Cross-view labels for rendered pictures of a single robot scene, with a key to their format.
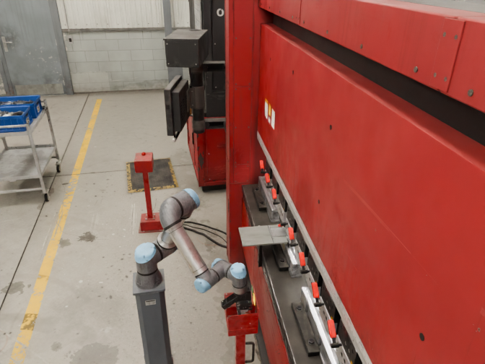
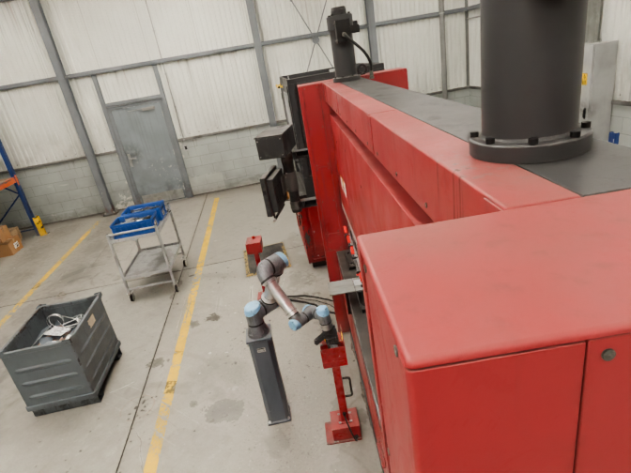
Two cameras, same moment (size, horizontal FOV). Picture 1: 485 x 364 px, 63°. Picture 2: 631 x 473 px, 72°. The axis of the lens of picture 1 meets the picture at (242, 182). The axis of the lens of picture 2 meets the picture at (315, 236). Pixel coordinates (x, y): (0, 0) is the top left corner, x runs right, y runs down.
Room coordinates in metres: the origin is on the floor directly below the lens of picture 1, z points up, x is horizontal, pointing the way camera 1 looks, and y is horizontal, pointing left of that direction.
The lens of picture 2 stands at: (-0.72, -0.37, 2.52)
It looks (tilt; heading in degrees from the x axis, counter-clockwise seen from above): 23 degrees down; 9
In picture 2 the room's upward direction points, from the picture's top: 10 degrees counter-clockwise
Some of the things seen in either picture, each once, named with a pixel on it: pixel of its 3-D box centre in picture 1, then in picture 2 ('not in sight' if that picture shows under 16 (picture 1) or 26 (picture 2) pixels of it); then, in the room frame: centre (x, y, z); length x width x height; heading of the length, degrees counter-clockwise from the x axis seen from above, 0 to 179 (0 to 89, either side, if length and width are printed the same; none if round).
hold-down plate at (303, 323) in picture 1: (304, 327); not in sight; (1.34, -0.30, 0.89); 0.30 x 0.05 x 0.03; 8
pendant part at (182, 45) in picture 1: (190, 89); (283, 176); (3.12, 0.42, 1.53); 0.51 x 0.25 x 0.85; 177
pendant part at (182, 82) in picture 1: (178, 105); (274, 190); (3.07, 0.51, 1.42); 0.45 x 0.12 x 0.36; 177
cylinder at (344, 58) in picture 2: not in sight; (347, 43); (2.49, -0.32, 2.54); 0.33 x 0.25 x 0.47; 8
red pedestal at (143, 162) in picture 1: (147, 192); (260, 271); (3.43, 0.94, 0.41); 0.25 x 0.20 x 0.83; 98
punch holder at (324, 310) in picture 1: (335, 307); not in sight; (1.18, -0.38, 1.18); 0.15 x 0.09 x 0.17; 8
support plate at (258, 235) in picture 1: (262, 235); (346, 285); (1.92, -0.12, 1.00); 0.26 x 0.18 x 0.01; 98
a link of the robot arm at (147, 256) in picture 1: (146, 257); (253, 312); (1.77, 0.53, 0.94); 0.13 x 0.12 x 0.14; 142
